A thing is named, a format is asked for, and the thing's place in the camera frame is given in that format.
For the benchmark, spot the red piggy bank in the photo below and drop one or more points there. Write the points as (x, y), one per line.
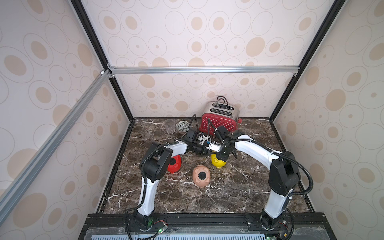
(175, 164)

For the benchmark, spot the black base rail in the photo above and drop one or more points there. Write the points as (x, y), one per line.
(295, 226)

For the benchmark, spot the aluminium frame rail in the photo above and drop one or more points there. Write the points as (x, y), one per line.
(29, 173)
(205, 70)

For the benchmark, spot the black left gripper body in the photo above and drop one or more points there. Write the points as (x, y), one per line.
(199, 149)

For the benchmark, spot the aluminium frame rail back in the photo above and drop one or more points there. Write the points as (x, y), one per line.
(205, 70)

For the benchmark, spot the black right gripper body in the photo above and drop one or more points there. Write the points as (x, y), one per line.
(220, 156)

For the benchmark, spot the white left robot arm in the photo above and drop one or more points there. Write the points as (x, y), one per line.
(155, 165)

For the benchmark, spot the red polka dot toaster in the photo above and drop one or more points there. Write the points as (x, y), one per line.
(220, 113)

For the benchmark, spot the aluminium frame rail left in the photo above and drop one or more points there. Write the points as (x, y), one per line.
(29, 173)

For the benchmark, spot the floral patterned bowl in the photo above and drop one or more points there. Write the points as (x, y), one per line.
(182, 127)

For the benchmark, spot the pink piggy bank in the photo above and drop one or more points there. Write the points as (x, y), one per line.
(201, 176)

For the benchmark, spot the yellow piggy bank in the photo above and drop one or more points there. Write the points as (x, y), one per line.
(216, 162)

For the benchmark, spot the clear drinking glass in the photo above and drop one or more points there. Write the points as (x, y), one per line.
(170, 126)

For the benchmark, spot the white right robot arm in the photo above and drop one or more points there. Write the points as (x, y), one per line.
(287, 177)

